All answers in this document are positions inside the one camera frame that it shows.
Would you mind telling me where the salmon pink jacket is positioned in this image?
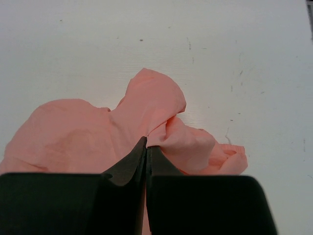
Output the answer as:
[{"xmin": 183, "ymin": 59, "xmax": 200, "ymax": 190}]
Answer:
[{"xmin": 0, "ymin": 68, "xmax": 249, "ymax": 235}]

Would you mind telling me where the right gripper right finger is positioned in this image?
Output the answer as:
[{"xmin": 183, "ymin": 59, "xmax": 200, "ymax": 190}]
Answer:
[{"xmin": 146, "ymin": 146, "xmax": 277, "ymax": 235}]

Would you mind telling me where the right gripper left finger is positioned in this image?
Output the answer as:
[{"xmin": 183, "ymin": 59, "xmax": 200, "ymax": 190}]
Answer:
[{"xmin": 0, "ymin": 137, "xmax": 147, "ymax": 235}]

